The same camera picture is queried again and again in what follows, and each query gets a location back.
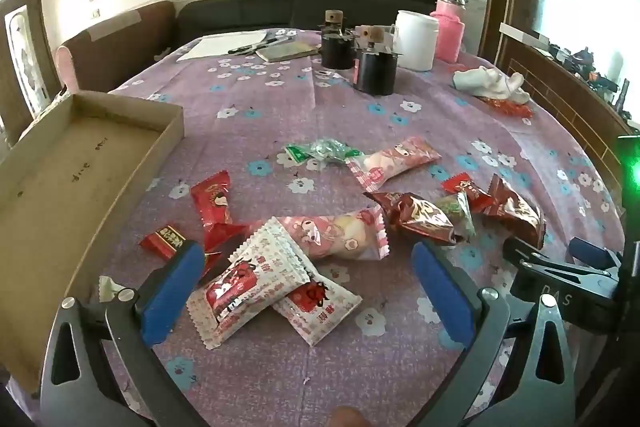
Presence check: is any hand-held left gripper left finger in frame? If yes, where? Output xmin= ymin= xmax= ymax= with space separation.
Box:
xmin=40 ymin=241 xmax=206 ymax=427

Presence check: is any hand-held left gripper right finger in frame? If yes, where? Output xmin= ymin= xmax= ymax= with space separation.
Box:
xmin=411 ymin=240 xmax=576 ymax=427

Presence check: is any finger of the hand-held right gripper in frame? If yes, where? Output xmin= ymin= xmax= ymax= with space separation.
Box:
xmin=502 ymin=237 xmax=622 ymax=319
xmin=567 ymin=236 xmax=624 ymax=274

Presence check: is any small red candy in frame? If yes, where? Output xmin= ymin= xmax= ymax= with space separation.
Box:
xmin=139 ymin=223 xmax=187 ymax=263

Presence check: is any white red snack packet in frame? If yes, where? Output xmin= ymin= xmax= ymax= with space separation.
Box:
xmin=186 ymin=217 xmax=313 ymax=350
xmin=272 ymin=274 xmax=363 ymax=348

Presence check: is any dark red foil packet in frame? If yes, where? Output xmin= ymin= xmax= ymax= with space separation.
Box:
xmin=364 ymin=191 xmax=458 ymax=245
xmin=482 ymin=173 xmax=546 ymax=248

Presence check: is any small green snack packet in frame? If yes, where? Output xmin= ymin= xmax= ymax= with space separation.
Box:
xmin=435 ymin=192 xmax=476 ymax=240

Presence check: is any long red snack packet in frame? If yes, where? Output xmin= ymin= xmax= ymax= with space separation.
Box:
xmin=190 ymin=170 xmax=251 ymax=283

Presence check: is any small red snack packet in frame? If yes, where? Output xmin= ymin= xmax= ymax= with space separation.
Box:
xmin=440 ymin=172 xmax=493 ymax=212

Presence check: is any pink cartoon snack packet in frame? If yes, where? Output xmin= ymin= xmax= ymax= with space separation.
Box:
xmin=247 ymin=207 xmax=391 ymax=263
xmin=346 ymin=136 xmax=442 ymax=194

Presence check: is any shallow cardboard box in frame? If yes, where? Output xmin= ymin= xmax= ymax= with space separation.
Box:
xmin=0 ymin=91 xmax=185 ymax=395

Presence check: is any clear green candy wrapper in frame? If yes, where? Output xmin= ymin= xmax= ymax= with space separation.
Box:
xmin=285 ymin=138 xmax=363 ymax=168

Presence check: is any small white wrapper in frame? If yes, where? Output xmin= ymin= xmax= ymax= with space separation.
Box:
xmin=97 ymin=275 xmax=126 ymax=303

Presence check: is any brown wooden cabinet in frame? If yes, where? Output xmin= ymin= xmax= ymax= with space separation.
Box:
xmin=492 ymin=23 xmax=640 ymax=198

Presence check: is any clutter of dark gadgets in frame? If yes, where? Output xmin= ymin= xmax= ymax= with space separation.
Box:
xmin=547 ymin=39 xmax=633 ymax=108

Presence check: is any flat red packet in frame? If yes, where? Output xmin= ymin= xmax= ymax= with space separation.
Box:
xmin=482 ymin=97 xmax=533 ymax=118

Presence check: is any white crumpled cloth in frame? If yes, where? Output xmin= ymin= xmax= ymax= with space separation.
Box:
xmin=452 ymin=66 xmax=531 ymax=104

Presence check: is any purple floral tablecloth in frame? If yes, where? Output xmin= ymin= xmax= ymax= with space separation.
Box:
xmin=107 ymin=27 xmax=626 ymax=427

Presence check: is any black cylinder with wooden knob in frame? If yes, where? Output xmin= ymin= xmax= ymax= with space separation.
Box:
xmin=351 ymin=24 xmax=403 ymax=96
xmin=320 ymin=9 xmax=357 ymax=70

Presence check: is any white plastic jar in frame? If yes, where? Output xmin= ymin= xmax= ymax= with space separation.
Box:
xmin=392 ymin=10 xmax=440 ymax=72

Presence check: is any pink chair back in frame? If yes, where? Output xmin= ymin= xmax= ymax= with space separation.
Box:
xmin=55 ymin=46 xmax=81 ymax=95

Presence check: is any pink water bottle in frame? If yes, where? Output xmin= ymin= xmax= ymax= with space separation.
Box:
xmin=431 ymin=0 xmax=468 ymax=62

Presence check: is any white paper sheet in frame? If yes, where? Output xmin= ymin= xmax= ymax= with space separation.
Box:
xmin=176 ymin=29 xmax=268 ymax=62

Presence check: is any brown armchair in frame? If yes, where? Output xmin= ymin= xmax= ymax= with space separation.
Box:
xmin=59 ymin=0 xmax=177 ymax=92

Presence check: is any black pen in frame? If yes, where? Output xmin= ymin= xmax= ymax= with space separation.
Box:
xmin=227 ymin=38 xmax=291 ymax=55

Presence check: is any wooden glass door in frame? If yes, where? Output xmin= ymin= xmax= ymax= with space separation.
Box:
xmin=0 ymin=0 xmax=63 ymax=148

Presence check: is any dark grey sofa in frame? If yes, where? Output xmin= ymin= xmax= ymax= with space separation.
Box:
xmin=175 ymin=0 xmax=481 ymax=55

